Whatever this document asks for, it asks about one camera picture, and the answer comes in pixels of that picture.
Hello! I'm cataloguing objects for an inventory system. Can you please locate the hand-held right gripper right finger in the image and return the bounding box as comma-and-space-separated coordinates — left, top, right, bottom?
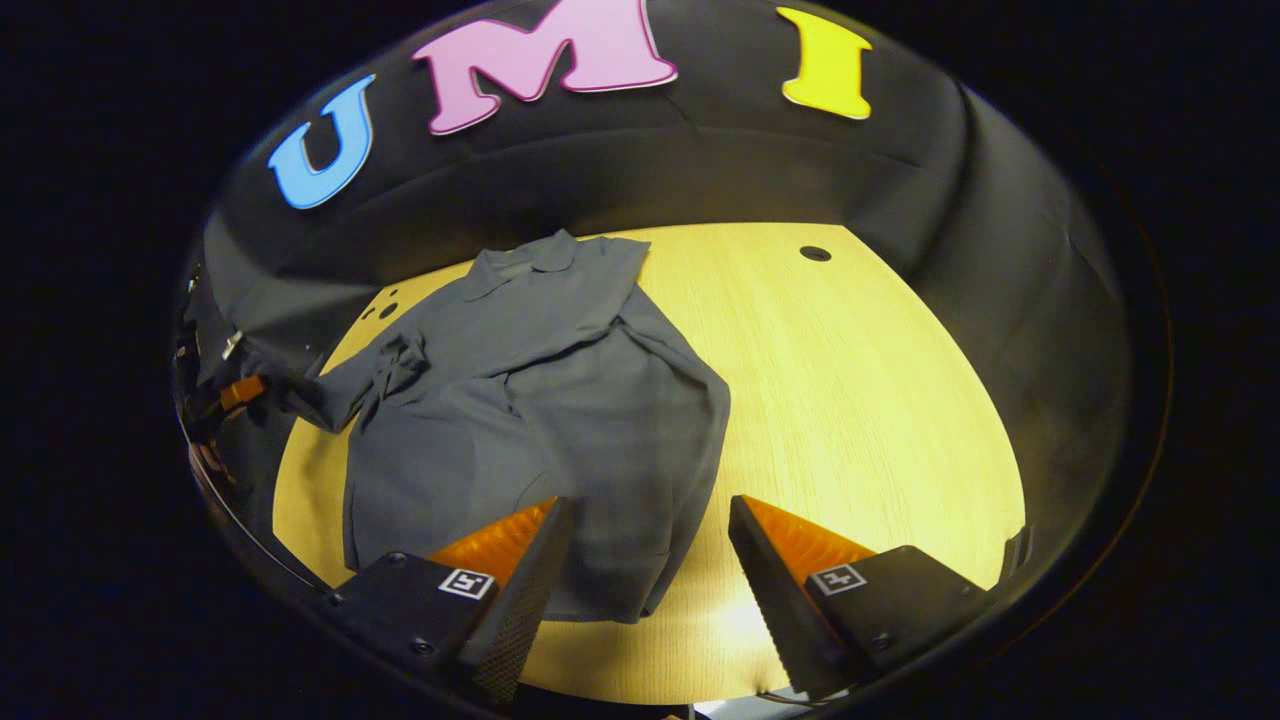
726, 493, 991, 703

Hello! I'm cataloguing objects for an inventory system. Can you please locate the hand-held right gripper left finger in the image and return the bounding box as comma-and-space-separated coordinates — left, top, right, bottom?
328, 495, 578, 706

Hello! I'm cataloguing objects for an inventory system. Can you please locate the grey collared shirt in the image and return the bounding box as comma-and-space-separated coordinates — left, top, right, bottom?
285, 230, 733, 624

